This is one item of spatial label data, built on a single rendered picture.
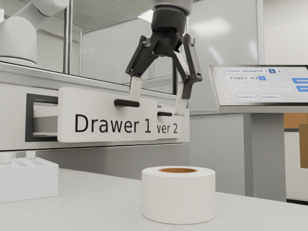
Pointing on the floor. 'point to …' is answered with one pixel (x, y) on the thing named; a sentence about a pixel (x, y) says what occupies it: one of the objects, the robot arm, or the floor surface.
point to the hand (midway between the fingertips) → (155, 105)
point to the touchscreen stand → (264, 156)
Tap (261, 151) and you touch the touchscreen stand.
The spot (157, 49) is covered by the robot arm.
